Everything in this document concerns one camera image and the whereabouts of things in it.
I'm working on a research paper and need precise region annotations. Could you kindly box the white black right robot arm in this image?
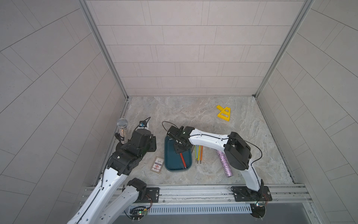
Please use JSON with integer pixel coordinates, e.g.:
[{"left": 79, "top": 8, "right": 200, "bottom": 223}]
[{"left": 167, "top": 126, "right": 264, "bottom": 193}]

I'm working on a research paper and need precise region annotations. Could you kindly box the small clear card packet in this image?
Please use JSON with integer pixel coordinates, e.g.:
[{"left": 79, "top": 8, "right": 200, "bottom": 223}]
[{"left": 150, "top": 156, "right": 164, "bottom": 174}]

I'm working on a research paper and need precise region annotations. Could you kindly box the aluminium front rail frame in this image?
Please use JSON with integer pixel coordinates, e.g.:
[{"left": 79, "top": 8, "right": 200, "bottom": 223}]
[{"left": 73, "top": 183, "right": 322, "bottom": 224}]

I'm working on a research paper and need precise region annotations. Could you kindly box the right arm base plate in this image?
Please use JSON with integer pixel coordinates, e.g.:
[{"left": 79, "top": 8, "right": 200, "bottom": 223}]
[{"left": 231, "top": 186, "right": 272, "bottom": 202}]

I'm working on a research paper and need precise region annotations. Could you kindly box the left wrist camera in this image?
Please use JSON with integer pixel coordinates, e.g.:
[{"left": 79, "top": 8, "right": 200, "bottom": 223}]
[{"left": 138, "top": 120, "right": 149, "bottom": 130}]

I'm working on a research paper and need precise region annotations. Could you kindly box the green circuit board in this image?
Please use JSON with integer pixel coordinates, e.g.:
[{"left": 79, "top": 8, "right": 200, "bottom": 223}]
[
  {"left": 250, "top": 203, "right": 266, "bottom": 219},
  {"left": 129, "top": 206, "right": 149, "bottom": 220}
]

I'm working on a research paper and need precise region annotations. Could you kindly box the left green circuit board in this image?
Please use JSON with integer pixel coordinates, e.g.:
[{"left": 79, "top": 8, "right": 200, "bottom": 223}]
[{"left": 129, "top": 206, "right": 149, "bottom": 220}]

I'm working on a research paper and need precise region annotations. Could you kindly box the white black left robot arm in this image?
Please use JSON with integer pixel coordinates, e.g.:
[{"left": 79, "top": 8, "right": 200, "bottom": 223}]
[{"left": 69, "top": 128, "right": 156, "bottom": 224}]

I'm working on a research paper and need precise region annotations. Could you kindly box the red-handled hex key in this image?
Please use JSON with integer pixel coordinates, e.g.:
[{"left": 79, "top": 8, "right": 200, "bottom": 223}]
[{"left": 180, "top": 153, "right": 187, "bottom": 169}]

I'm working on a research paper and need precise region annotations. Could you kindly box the teal plastic storage box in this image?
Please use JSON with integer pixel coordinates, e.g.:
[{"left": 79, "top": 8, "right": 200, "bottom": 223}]
[{"left": 164, "top": 136, "right": 193, "bottom": 172}]

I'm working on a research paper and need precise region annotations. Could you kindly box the purple glitter microphone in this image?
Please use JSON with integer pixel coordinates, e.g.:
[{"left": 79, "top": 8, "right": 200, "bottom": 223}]
[{"left": 216, "top": 151, "right": 233, "bottom": 178}]

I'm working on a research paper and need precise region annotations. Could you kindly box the orange-handled hex key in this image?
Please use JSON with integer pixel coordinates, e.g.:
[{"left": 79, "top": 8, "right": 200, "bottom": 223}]
[{"left": 199, "top": 146, "right": 203, "bottom": 164}]

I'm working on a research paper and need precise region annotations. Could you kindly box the right green circuit board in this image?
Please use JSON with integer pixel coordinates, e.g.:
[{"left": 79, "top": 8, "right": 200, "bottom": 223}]
[{"left": 250, "top": 203, "right": 266, "bottom": 219}]

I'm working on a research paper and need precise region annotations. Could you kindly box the yellow-handled hex key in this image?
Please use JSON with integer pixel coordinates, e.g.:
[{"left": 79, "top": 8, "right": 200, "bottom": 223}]
[{"left": 196, "top": 145, "right": 201, "bottom": 164}]

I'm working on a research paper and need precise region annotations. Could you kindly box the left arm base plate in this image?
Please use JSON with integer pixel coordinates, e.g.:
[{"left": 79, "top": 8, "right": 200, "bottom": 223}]
[{"left": 135, "top": 187, "right": 160, "bottom": 203}]

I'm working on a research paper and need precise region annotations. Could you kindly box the yellow plastic triangle tool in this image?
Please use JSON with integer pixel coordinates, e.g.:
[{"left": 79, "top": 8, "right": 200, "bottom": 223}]
[{"left": 216, "top": 105, "right": 231, "bottom": 121}]

